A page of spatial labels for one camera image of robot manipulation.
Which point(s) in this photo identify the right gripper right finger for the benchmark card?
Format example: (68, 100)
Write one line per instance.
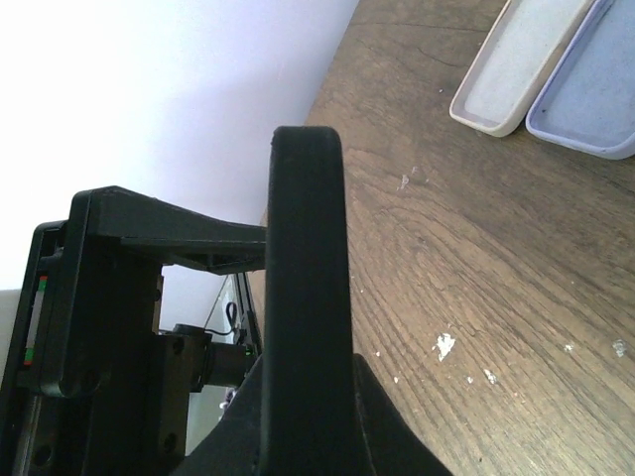
(391, 446)

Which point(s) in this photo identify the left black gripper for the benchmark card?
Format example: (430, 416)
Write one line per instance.
(84, 391)

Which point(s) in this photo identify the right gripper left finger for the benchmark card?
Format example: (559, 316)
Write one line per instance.
(233, 446)

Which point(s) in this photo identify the black phone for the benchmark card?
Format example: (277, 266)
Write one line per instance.
(308, 422)

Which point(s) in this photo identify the lilac phone case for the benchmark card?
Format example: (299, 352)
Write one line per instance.
(587, 104)

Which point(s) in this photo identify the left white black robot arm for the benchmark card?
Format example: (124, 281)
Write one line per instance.
(212, 358)

